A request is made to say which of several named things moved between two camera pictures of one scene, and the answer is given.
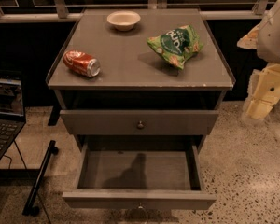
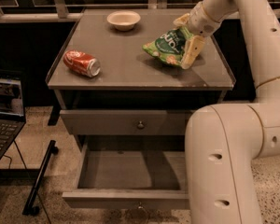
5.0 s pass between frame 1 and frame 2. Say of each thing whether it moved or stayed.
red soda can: stayed
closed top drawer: stayed
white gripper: moved
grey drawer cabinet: stayed
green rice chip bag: moved
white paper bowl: stayed
